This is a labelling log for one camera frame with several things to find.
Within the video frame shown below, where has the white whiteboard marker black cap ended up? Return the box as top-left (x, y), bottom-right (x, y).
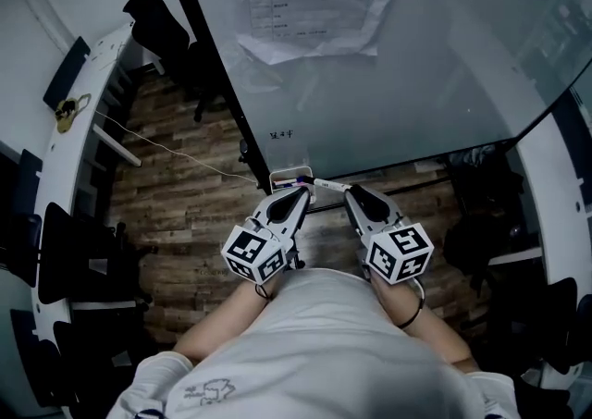
top-left (300, 176), bottom-right (353, 192)

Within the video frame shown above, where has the glass whiteboard with black frame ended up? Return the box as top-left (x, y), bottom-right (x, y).
top-left (156, 0), bottom-right (592, 215)

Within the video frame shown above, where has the white plastic marker tray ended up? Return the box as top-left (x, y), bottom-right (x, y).
top-left (268, 166), bottom-right (318, 205)

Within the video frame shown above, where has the person's white shirt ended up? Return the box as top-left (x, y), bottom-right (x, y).
top-left (105, 267), bottom-right (524, 419)

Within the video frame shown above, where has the long white office desk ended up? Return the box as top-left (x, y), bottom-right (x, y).
top-left (31, 21), bottom-right (144, 409)
top-left (512, 97), bottom-right (592, 390)

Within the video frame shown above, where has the person's right forearm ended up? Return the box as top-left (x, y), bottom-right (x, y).
top-left (369, 276), bottom-right (480, 372)

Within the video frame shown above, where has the thin black wrist band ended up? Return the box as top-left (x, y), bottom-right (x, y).
top-left (396, 296), bottom-right (426, 330)

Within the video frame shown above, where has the black office chair with headrest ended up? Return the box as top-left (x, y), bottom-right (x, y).
top-left (122, 0), bottom-right (232, 123)

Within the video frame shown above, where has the yellowish pouch with strap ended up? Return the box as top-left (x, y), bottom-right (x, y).
top-left (54, 92), bottom-right (93, 134)

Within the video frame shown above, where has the person's left forearm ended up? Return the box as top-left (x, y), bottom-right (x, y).
top-left (173, 280), bottom-right (283, 365)

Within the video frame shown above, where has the dark blue desk divider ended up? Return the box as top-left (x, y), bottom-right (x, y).
top-left (18, 148), bottom-right (43, 215)
top-left (9, 309), bottom-right (61, 409)
top-left (43, 36), bottom-right (92, 111)
top-left (0, 211), bottom-right (43, 289)

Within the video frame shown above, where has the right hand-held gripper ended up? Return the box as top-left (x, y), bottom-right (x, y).
top-left (344, 185), bottom-right (436, 288)

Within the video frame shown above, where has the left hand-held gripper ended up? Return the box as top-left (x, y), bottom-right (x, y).
top-left (220, 187), bottom-right (314, 288)

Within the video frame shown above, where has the thin white cable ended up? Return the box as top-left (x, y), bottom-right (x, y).
top-left (94, 110), bottom-right (260, 185)

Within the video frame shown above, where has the crumpled printed paper sheet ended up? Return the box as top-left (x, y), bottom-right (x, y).
top-left (228, 0), bottom-right (415, 66)

